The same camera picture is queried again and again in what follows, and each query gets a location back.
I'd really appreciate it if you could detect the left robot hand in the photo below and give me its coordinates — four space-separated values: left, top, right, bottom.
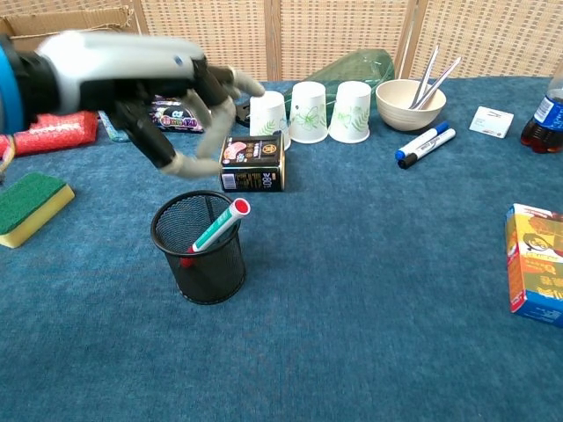
35 30 267 180

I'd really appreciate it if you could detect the red and white marker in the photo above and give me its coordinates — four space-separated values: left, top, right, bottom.
179 197 252 269

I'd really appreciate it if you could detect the black mesh pen holder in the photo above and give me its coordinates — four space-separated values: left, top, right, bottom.
150 189 247 306

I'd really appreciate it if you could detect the blue cap marker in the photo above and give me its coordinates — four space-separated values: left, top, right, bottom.
394 120 450 161

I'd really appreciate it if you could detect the black cap marker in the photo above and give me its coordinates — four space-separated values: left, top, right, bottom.
398 127 457 171

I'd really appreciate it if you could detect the light blue drink can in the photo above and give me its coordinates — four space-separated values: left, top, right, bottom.
97 109 133 144

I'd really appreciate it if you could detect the brown cardboard box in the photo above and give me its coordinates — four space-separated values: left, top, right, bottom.
0 6 146 40

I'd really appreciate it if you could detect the dark sanitary pad pack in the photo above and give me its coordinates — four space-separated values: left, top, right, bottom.
149 98 208 135

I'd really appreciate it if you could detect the red bubble wrap roll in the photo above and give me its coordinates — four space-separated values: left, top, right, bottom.
0 110 100 157

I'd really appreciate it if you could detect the white paper cup green print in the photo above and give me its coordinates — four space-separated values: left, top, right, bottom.
288 81 330 144
327 81 373 143
248 90 292 150

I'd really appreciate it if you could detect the black gold tin box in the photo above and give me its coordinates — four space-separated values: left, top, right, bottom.
219 130 287 193

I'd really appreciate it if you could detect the woven folding screen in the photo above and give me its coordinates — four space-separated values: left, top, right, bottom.
0 0 563 84

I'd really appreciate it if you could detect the green yellow sponge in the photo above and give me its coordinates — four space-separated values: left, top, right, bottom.
0 171 76 250

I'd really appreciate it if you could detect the green plastic spray bottle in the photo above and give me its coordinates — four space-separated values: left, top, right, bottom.
232 48 397 128

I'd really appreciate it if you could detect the beige bowl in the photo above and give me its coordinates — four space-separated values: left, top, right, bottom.
375 78 448 132

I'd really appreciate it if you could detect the metal spoon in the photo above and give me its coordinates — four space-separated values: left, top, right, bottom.
415 55 463 111
407 43 441 110

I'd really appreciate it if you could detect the small white card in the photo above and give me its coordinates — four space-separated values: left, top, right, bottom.
468 105 515 140

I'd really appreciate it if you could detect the cola bottle blue cap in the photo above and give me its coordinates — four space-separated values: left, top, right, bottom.
520 56 563 154

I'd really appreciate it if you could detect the yellow blue carton box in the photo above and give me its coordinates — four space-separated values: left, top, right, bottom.
504 202 563 329

